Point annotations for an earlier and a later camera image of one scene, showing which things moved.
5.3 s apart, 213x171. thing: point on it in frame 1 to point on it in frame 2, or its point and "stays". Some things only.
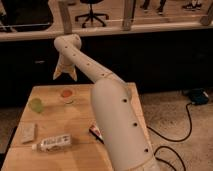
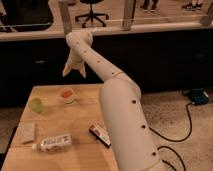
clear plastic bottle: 56,143 stays
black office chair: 91,14 stays
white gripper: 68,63 to 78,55
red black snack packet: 94,130 stays
